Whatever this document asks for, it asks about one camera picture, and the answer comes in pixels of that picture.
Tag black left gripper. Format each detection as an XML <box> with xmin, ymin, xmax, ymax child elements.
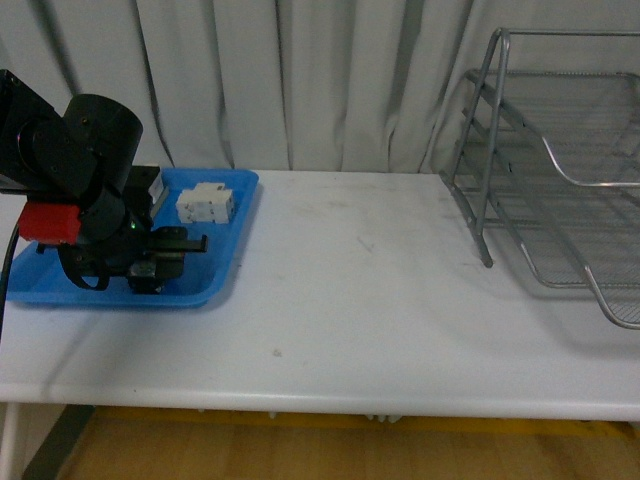
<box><xmin>37</xmin><ymin>166</ymin><xmax>208</xmax><ymax>290</ymax></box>

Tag red emergency stop button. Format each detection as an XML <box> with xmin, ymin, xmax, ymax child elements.
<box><xmin>126</xmin><ymin>259</ymin><xmax>166</xmax><ymax>295</ymax></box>

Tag blue plastic tray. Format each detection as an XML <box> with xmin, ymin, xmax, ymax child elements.
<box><xmin>7</xmin><ymin>168</ymin><xmax>259</xmax><ymax>308</ymax></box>

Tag white circuit breaker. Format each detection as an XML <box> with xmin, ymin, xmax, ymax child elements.
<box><xmin>176</xmin><ymin>182</ymin><xmax>236</xmax><ymax>224</ymax></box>

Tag grey table leg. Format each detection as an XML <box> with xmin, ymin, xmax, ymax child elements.
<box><xmin>21</xmin><ymin>405</ymin><xmax>96</xmax><ymax>480</ymax></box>

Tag white pleated curtain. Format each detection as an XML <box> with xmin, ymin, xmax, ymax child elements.
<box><xmin>1</xmin><ymin>1</ymin><xmax>639</xmax><ymax>173</ymax></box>

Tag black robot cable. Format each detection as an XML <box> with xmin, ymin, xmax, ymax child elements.
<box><xmin>0</xmin><ymin>222</ymin><xmax>22</xmax><ymax>341</ymax></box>

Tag silver wire mesh rack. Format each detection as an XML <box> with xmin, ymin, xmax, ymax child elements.
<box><xmin>440</xmin><ymin>27</ymin><xmax>639</xmax><ymax>330</ymax></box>

